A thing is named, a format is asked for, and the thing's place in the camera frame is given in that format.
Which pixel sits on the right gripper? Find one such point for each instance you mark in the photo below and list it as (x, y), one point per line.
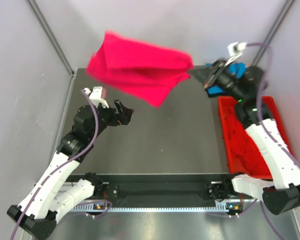
(203, 74)

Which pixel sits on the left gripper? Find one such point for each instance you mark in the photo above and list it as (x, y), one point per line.
(127, 113)

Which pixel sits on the pink t shirt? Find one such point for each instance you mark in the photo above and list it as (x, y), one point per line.
(140, 69)

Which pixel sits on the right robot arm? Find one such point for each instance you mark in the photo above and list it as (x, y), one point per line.
(282, 193)

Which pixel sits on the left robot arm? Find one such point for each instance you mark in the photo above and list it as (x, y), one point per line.
(40, 212)

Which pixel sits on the red t shirts pile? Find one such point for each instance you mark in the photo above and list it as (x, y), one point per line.
(242, 153)

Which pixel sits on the folded blue t shirt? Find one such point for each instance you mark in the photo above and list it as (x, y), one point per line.
(237, 68)

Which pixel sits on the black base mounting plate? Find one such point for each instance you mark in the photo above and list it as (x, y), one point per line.
(164, 190)

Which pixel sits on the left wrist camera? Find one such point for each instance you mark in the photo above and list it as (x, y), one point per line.
(97, 95)

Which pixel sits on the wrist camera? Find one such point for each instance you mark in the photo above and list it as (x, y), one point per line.
(236, 49)
(97, 95)

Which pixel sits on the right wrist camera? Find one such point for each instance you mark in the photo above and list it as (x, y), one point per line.
(236, 49)

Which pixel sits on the left aluminium frame post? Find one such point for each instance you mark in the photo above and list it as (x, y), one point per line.
(50, 35)

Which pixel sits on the aluminium frame post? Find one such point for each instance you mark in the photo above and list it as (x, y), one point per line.
(50, 35)
(284, 11)

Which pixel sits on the right aluminium frame post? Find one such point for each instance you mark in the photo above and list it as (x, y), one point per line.
(284, 11)

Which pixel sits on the grey slotted cable duct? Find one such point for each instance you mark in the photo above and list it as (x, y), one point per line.
(217, 207)

